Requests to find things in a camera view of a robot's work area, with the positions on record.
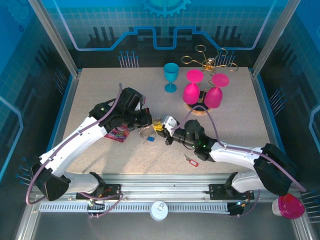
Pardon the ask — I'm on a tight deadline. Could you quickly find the key with red tag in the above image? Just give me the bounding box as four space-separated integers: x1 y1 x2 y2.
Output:
184 153 199 167

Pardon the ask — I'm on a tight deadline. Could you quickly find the gold wire glass rack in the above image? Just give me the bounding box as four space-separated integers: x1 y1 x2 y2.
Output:
181 44 239 117

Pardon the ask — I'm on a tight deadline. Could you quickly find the white slotted cable duct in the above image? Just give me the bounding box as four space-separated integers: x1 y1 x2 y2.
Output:
39 202 231 214

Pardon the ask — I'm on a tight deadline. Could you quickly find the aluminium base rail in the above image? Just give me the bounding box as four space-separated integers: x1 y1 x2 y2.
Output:
49 172 301 203

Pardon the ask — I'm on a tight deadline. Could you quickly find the metal keyring chain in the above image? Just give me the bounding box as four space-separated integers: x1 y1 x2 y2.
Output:
138 125 157 138

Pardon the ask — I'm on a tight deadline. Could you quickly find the pink plastic goblet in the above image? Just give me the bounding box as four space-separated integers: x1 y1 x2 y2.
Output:
204 73 230 109
182 69 205 105

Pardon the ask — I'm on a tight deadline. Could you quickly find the white plastic cup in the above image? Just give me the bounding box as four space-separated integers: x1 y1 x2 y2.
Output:
271 199 283 216

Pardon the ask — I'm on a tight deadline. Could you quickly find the aluminium side rail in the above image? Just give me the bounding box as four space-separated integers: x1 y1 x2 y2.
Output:
42 69 83 176
249 69 291 176

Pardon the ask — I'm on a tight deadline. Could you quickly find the teal plastic goblet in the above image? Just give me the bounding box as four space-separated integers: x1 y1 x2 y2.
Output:
163 62 180 94

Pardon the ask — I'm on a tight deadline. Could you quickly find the white round can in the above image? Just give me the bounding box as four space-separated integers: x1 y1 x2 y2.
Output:
149 200 169 221

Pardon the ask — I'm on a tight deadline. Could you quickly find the pink translucent plastic cup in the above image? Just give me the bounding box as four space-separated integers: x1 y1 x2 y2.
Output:
278 192 306 220

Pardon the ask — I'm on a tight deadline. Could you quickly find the purple candy bag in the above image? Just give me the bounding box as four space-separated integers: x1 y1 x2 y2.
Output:
104 124 130 144

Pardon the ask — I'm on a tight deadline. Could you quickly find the aluminium frame post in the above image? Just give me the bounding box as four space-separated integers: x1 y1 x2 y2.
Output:
26 0 82 77
249 0 296 77

